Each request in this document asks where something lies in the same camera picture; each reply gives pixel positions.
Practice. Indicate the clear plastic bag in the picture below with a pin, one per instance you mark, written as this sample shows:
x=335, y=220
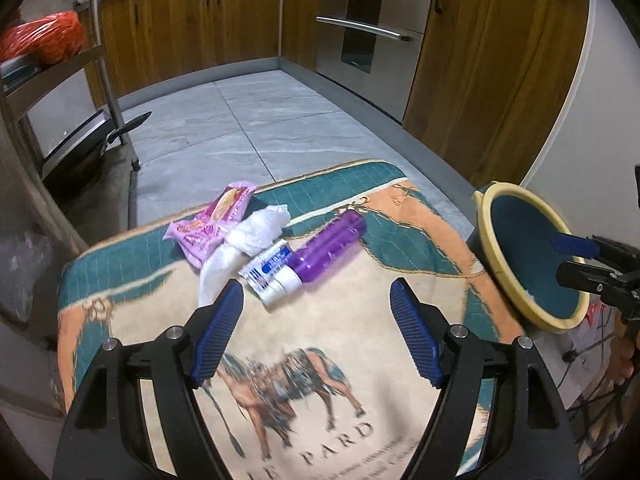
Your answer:
x=24, y=258

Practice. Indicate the stainless steel shelf rack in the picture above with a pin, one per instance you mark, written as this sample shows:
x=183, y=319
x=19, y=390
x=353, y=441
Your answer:
x=41, y=114

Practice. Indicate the orange plastic bag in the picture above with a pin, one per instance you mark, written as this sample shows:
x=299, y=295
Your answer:
x=50, y=40

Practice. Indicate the yellow rimmed teal trash bin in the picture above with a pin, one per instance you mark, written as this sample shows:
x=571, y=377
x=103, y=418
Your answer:
x=513, y=238

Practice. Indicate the white refrigerator side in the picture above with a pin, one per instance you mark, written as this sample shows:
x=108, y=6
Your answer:
x=585, y=170

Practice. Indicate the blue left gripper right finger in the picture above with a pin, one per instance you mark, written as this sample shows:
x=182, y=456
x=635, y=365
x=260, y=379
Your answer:
x=410, y=316

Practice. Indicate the pink snack wrapper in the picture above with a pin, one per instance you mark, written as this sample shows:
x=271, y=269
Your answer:
x=201, y=235

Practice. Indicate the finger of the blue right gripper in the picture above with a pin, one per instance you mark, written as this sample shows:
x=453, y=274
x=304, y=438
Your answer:
x=576, y=246

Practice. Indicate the person's right hand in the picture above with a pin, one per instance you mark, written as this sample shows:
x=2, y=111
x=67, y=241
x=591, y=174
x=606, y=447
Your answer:
x=620, y=367

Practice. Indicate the wooden kitchen cabinets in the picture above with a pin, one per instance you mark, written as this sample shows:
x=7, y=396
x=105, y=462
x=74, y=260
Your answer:
x=491, y=79

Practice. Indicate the white tissue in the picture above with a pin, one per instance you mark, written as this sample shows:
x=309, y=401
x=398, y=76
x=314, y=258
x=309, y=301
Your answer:
x=245, y=241

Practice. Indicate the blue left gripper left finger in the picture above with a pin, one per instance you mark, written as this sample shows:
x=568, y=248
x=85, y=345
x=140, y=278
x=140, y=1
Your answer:
x=214, y=337

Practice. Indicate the black frying pan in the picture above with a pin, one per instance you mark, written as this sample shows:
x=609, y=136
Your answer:
x=85, y=146

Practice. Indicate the horse print quilted cushion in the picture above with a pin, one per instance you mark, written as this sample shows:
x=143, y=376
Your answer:
x=320, y=385

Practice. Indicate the stainless steel oven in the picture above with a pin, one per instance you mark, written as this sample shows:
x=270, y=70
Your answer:
x=372, y=48

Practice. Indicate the blue white small packet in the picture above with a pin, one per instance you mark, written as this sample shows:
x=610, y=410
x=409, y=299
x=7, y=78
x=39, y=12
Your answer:
x=259, y=272

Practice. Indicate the purple plastic bottle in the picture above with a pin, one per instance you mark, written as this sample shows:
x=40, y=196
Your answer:
x=306, y=264

